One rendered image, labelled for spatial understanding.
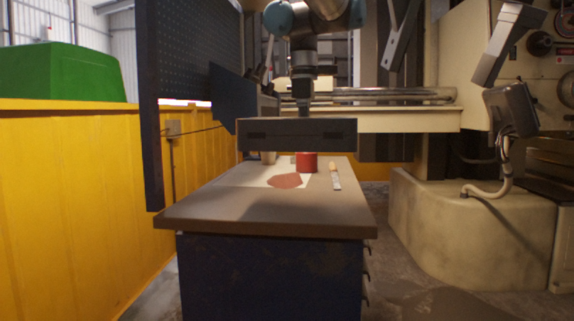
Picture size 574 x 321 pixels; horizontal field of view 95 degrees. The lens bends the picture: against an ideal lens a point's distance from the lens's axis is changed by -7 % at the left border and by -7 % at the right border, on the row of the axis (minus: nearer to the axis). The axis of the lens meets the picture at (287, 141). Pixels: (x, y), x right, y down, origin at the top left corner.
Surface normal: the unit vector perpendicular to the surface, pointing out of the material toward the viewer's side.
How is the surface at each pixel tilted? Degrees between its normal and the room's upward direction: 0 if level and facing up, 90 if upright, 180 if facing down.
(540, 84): 90
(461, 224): 90
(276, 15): 90
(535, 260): 90
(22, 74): 80
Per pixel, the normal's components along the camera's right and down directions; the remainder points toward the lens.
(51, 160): 1.00, 0.00
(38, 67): -0.10, -0.07
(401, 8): 0.10, 0.49
